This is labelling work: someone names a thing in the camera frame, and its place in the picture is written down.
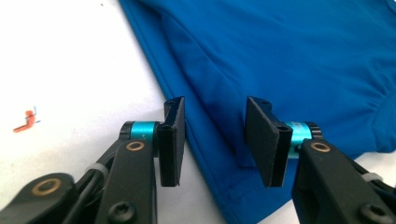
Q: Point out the blue t-shirt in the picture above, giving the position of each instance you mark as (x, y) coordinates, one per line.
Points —
(280, 62)

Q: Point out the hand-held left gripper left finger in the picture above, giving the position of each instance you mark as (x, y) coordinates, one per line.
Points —
(171, 143)

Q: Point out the white felt mat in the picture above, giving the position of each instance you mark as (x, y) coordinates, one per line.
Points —
(77, 68)

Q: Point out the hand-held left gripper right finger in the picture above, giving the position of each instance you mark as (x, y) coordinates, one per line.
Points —
(267, 143)

